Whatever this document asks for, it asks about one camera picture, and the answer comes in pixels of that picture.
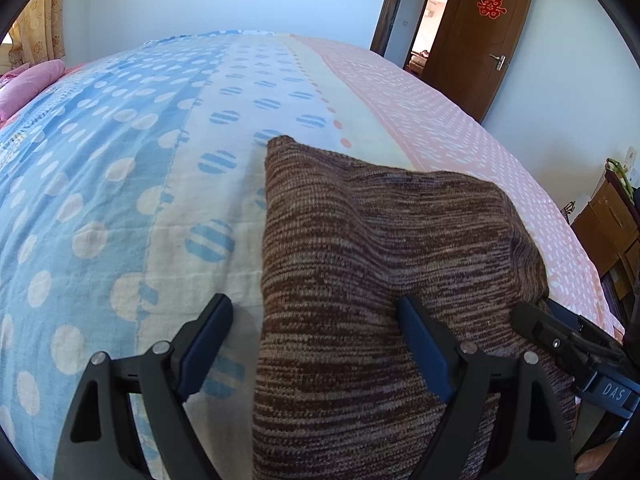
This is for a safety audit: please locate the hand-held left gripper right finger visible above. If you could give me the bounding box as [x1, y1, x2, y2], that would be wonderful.
[397, 295, 573, 480]

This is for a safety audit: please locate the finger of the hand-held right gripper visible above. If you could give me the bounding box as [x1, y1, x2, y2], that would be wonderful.
[547, 300, 626, 348]
[510, 301, 581, 358]

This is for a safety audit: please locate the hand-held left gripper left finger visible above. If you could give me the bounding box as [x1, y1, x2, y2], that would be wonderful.
[52, 294, 235, 480]

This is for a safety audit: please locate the brown knit sweater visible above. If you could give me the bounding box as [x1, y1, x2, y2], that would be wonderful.
[251, 135, 583, 480]

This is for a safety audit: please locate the wooden cabinet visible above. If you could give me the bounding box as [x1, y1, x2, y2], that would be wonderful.
[570, 177, 640, 302]

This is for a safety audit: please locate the green item on cabinet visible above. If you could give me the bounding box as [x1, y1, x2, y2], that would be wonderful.
[605, 157, 632, 188]

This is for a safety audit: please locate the polka dot bed sheet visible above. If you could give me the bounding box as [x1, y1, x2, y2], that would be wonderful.
[0, 29, 626, 480]

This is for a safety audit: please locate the brown wooden door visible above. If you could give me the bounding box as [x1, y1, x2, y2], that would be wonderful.
[422, 0, 537, 123]

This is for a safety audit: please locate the folded pink quilt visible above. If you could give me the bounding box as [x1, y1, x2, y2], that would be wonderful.
[0, 59, 67, 123]

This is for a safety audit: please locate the red paper door decoration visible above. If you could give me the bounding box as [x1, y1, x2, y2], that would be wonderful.
[476, 0, 509, 20]

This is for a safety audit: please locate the beige floral curtain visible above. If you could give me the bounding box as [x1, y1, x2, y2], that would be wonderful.
[7, 0, 67, 63]

